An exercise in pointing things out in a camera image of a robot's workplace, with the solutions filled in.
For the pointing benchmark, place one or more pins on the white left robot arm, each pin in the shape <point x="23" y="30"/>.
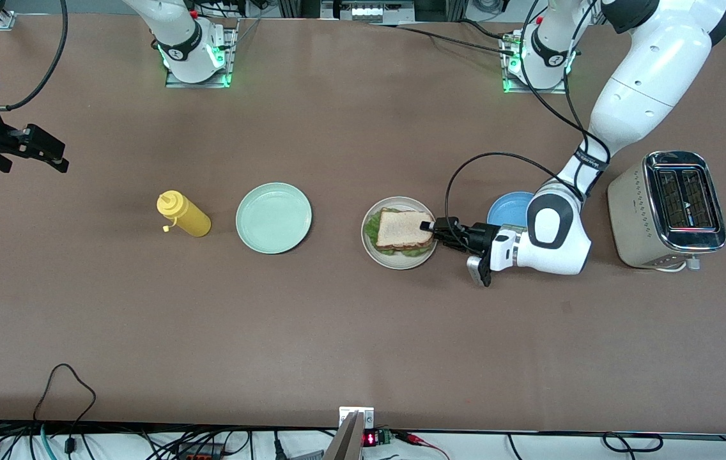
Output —
<point x="644" y="83"/>

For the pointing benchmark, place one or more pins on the blue plate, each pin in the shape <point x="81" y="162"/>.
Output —
<point x="510" y="207"/>

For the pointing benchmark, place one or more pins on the grey camera mount bar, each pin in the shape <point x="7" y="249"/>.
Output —
<point x="347" y="444"/>

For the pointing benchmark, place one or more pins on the yellow squeeze bottle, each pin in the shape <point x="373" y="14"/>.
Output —
<point x="190" y="220"/>

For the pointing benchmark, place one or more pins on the aluminium frame corner bracket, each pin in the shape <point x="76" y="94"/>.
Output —
<point x="4" y="19"/>

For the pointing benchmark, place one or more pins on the beige plate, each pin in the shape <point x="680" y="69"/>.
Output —
<point x="395" y="263"/>

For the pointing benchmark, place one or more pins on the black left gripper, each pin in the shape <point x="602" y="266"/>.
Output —
<point x="482" y="237"/>

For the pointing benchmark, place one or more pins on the silver camera mount bracket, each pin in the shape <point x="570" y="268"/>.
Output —
<point x="345" y="415"/>

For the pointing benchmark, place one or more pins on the red digit display board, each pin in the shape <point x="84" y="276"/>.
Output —
<point x="370" y="439"/>

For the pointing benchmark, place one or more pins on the green lettuce leaf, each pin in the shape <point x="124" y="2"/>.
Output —
<point x="372" y="230"/>

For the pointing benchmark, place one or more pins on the light green plate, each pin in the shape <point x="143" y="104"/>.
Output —
<point x="273" y="218"/>

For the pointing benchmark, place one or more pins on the white lit power unit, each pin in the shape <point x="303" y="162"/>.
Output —
<point x="366" y="11"/>

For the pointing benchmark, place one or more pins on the beige chrome toaster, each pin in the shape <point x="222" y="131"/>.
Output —
<point x="631" y="217"/>

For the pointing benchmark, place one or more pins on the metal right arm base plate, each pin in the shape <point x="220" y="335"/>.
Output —
<point x="197" y="84"/>

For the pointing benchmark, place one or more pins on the bread slice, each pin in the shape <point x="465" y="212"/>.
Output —
<point x="401" y="230"/>

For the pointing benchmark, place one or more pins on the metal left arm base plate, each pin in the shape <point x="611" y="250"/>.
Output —
<point x="539" y="91"/>

